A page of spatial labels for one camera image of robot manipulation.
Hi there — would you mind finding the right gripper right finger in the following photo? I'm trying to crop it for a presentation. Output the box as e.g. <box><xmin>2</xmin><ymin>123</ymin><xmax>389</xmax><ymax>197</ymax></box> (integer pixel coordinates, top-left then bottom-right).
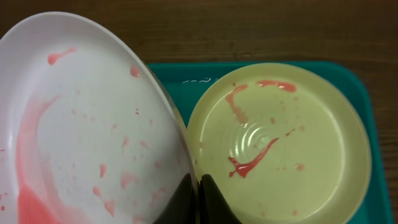
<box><xmin>198</xmin><ymin>174</ymin><xmax>242</xmax><ymax>224</ymax></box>

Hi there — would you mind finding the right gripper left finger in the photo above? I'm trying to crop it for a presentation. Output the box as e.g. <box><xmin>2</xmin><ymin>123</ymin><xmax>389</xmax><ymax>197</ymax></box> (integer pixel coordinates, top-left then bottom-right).
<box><xmin>153</xmin><ymin>174</ymin><xmax>196</xmax><ymax>224</ymax></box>

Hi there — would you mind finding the teal plastic tray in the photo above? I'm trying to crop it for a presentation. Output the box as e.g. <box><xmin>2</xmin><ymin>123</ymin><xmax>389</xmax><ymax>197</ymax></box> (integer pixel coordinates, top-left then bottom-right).
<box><xmin>149</xmin><ymin>61</ymin><xmax>394</xmax><ymax>224</ymax></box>

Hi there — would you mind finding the yellow-green plate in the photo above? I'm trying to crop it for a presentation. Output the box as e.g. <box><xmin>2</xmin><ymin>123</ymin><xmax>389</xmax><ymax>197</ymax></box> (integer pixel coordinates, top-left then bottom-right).
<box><xmin>188</xmin><ymin>63</ymin><xmax>371</xmax><ymax>223</ymax></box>

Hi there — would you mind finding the white plate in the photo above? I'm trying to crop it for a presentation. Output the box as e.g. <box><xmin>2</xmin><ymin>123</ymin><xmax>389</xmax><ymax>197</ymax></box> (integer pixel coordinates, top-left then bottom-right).
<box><xmin>1</xmin><ymin>12</ymin><xmax>197</xmax><ymax>224</ymax></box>

